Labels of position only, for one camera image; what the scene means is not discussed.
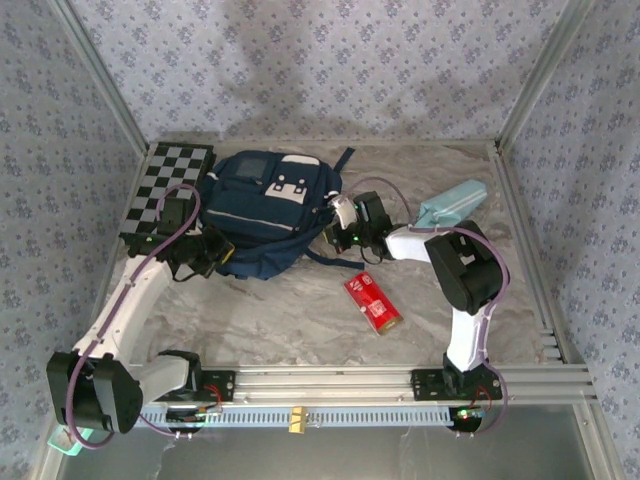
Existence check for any black grey chessboard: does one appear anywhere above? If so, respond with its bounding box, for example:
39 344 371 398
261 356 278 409
118 142 217 251

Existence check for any aluminium side rail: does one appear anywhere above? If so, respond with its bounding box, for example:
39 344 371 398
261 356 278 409
492 142 586 366

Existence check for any aluminium rail beam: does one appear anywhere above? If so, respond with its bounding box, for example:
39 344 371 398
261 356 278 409
139 364 599 406

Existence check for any aluminium frame post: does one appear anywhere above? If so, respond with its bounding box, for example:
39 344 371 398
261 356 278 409
52 0 150 154
496 0 596 151

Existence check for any grey slotted cable duct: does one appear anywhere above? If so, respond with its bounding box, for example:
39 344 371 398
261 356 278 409
139 405 481 429

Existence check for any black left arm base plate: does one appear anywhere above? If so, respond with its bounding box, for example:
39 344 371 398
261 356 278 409
187 369 237 402

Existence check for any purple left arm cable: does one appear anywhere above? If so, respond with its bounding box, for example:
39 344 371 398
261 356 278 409
67 183 211 450

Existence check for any mint green alarm clock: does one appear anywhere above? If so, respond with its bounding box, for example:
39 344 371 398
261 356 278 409
47 426 85 458

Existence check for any light blue pencil case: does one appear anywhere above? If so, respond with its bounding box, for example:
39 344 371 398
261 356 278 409
414 179 489 229

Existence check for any navy blue backpack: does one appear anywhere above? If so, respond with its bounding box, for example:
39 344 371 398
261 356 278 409
197 146 366 281

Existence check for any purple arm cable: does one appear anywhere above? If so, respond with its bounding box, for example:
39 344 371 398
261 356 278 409
67 183 211 450
344 175 512 441

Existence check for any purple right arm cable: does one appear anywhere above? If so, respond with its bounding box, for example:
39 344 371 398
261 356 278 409
344 175 512 441

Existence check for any red snack box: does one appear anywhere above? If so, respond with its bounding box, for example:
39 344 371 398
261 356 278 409
342 271 405 337

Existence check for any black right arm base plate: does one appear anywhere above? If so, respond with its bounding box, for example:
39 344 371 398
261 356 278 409
410 368 504 402

